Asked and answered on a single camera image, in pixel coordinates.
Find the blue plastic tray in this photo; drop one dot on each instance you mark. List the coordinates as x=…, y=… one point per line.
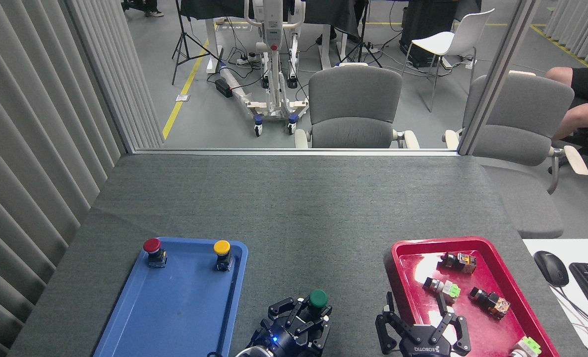
x=175, y=307

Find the yellow push button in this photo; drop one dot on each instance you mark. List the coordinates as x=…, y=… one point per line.
x=221, y=247

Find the black power adapter box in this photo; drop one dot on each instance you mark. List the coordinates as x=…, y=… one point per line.
x=223, y=88

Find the grey switch with green block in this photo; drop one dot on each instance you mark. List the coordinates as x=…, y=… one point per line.
x=447, y=289

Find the black tripod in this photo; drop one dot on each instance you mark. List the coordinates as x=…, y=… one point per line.
x=361, y=47
x=182, y=44

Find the silver post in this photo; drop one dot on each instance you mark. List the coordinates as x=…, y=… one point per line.
x=497, y=79

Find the grey vertical blinds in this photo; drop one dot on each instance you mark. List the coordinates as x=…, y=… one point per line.
x=36, y=124

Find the grey office chair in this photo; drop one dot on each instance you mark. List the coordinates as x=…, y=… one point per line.
x=522, y=134
x=353, y=99

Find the white side table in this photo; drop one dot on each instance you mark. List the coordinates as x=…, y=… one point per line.
x=547, y=302

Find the white switch with green block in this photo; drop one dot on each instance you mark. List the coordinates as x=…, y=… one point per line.
x=527, y=346

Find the white wheeled stand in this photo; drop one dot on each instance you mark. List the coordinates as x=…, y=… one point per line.
x=274, y=74

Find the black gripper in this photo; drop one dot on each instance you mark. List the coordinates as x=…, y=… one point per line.
x=425, y=344
x=279, y=342

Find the white plastic chair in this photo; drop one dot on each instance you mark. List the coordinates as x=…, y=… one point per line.
x=447, y=42

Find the black cabinet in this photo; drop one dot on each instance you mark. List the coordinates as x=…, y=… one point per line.
x=423, y=25

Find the black switch with orange block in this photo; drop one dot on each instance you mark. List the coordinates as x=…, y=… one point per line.
x=492, y=301
x=460, y=262

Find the red push button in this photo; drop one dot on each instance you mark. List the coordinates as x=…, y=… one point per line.
x=151, y=245

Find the person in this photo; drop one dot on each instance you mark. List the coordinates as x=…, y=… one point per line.
x=584, y=82

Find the black computer mouse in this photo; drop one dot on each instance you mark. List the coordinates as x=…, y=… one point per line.
x=551, y=267

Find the red plastic tray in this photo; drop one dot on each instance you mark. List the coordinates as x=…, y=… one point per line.
x=487, y=337

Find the green push button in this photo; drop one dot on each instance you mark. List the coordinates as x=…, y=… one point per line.
x=318, y=298

